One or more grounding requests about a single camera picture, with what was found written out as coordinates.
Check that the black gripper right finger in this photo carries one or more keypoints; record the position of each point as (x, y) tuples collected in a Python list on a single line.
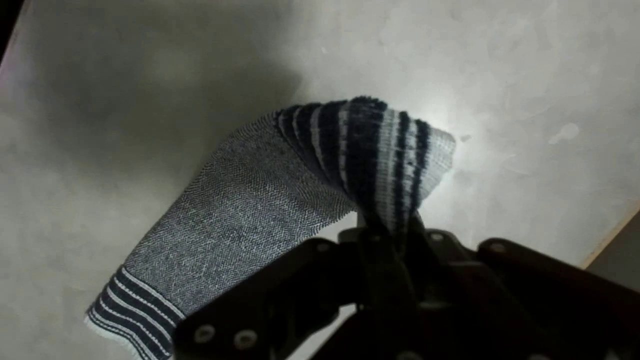
[(532, 306)]

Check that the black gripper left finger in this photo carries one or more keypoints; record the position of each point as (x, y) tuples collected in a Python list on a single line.
[(281, 286)]

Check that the grey striped sock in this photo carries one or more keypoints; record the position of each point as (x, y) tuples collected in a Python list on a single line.
[(232, 212)]

